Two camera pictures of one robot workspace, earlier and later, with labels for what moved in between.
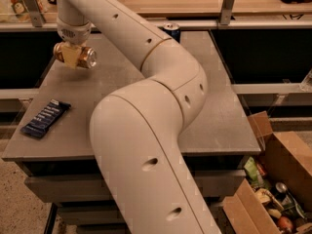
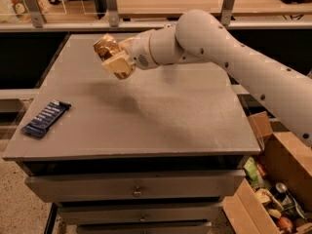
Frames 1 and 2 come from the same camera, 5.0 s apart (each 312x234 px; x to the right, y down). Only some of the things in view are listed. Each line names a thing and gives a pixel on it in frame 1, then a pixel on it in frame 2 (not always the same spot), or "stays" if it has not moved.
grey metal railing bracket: [32, 5] stays
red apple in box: [285, 222] stays
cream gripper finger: [71, 53] → [120, 63]
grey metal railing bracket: [227, 4] stays
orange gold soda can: [88, 57] → [107, 47]
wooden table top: [200, 0] stays
